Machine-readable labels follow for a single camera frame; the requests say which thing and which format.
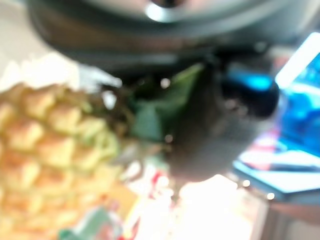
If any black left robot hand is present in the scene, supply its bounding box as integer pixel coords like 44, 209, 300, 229
24, 0, 320, 182

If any yellow pineapple with green crown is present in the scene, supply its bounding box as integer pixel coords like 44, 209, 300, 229
0, 63, 205, 240

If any blue plastic package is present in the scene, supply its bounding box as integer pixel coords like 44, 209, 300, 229
222, 31, 320, 201

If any colourful printed snack package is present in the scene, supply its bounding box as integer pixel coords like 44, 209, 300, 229
58, 159, 181, 240

